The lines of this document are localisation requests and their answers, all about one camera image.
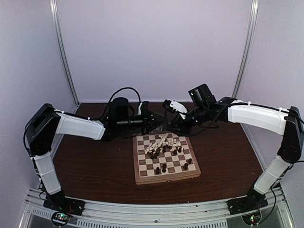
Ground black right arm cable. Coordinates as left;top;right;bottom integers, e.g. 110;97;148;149
163;104;238;137

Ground aluminium frame post left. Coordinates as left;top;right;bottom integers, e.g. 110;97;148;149
49;0;80;106

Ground pile of dark chess pieces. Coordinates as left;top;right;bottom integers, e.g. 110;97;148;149
145;145;186;161

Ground dark chess pawn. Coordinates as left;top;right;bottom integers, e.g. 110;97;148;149
183;163;189;170

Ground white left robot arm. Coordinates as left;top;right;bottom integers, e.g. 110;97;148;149
24;97;164;211

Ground aluminium frame post right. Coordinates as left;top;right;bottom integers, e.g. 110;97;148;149
232;0;259;98

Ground wooden chess board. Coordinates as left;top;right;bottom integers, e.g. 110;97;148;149
133;132;201;185

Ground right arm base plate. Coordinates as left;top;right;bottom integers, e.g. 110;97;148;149
227;196;268;215

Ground clear drinking glass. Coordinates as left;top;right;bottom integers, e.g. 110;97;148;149
152;126;163;133

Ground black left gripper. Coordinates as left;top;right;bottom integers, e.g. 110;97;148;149
117;107;167;135

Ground aluminium frame post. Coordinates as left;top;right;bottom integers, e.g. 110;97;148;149
232;0;259;98
49;0;80;106

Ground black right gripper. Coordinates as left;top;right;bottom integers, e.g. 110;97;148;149
167;105;209;135

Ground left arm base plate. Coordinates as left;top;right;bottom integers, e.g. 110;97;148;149
43;198;85;216

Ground aluminium front rail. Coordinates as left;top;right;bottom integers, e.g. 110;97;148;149
20;185;289;228

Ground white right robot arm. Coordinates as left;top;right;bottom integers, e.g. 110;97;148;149
163;84;304;210

